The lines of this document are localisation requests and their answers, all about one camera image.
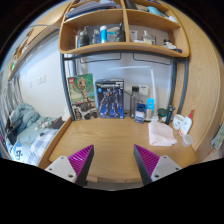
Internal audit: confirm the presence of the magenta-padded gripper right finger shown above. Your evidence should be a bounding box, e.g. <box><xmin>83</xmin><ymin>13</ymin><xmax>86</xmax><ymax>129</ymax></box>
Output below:
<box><xmin>133</xmin><ymin>143</ymin><xmax>183</xmax><ymax>186</ymax></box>

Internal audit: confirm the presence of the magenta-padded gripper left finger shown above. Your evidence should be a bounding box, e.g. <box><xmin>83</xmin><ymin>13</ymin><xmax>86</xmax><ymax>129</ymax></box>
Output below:
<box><xmin>44</xmin><ymin>144</ymin><xmax>95</xmax><ymax>187</ymax></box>

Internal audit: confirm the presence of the pink towel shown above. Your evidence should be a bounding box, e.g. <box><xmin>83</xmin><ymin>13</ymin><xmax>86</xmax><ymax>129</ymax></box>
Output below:
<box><xmin>147</xmin><ymin>120</ymin><xmax>179</xmax><ymax>148</ymax></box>

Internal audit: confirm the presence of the small clear plastic cup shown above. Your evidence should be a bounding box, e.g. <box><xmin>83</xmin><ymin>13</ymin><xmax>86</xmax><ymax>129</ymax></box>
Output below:
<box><xmin>181</xmin><ymin>133</ymin><xmax>195</xmax><ymax>148</ymax></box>

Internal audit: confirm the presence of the white mug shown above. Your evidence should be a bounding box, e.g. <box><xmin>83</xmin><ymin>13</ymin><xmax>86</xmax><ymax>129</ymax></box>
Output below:
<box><xmin>171</xmin><ymin>113</ymin><xmax>186</xmax><ymax>131</ymax></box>

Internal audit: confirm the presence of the white bottle with red cap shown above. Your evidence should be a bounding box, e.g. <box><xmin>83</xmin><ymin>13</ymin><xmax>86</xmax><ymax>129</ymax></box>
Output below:
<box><xmin>179</xmin><ymin>109</ymin><xmax>196</xmax><ymax>138</ymax></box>

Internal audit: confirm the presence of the bed with teal bedding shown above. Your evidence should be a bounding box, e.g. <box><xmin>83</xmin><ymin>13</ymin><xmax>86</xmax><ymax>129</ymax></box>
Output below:
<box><xmin>0</xmin><ymin>102</ymin><xmax>66</xmax><ymax>167</ymax></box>

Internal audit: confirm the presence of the black electric shaver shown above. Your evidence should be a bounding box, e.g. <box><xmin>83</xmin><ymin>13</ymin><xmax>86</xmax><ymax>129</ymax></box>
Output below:
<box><xmin>165</xmin><ymin>104</ymin><xmax>177</xmax><ymax>126</ymax></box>

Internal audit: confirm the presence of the dark blue open carton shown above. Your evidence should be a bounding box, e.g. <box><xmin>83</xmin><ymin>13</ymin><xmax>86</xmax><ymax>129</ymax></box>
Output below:
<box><xmin>134</xmin><ymin>103</ymin><xmax>147</xmax><ymax>125</ymax></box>

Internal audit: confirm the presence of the light blue tall carton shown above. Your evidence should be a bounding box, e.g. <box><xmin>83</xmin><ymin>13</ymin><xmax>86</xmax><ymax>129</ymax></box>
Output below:
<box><xmin>145</xmin><ymin>97</ymin><xmax>156</xmax><ymax>121</ymax></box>

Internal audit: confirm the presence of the green tree figure set box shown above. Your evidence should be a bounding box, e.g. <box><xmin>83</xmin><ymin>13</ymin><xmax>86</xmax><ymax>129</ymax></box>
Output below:
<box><xmin>67</xmin><ymin>73</ymin><xmax>100</xmax><ymax>121</ymax></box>

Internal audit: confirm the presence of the white desk lamp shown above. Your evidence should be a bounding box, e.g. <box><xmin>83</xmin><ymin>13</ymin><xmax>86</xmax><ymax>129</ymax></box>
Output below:
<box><xmin>106</xmin><ymin>64</ymin><xmax>161</xmax><ymax>122</ymax></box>

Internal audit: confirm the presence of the blue robot model kit box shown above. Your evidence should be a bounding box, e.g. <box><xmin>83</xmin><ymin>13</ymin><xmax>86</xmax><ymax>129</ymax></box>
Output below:
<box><xmin>95</xmin><ymin>78</ymin><xmax>126</xmax><ymax>120</ymax></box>

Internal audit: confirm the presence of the wooden shelf unit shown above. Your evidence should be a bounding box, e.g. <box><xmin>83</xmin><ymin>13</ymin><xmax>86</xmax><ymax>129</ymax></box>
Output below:
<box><xmin>58</xmin><ymin>0</ymin><xmax>191</xmax><ymax>59</ymax></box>

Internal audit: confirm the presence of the white wall box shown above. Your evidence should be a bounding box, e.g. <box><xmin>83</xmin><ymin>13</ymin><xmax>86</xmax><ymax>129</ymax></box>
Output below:
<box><xmin>138</xmin><ymin>84</ymin><xmax>150</xmax><ymax>99</ymax></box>

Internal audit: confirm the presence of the grey metal desk frame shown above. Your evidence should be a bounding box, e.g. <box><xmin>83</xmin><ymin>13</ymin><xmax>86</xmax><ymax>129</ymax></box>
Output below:
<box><xmin>59</xmin><ymin>49</ymin><xmax>190</xmax><ymax>122</ymax></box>

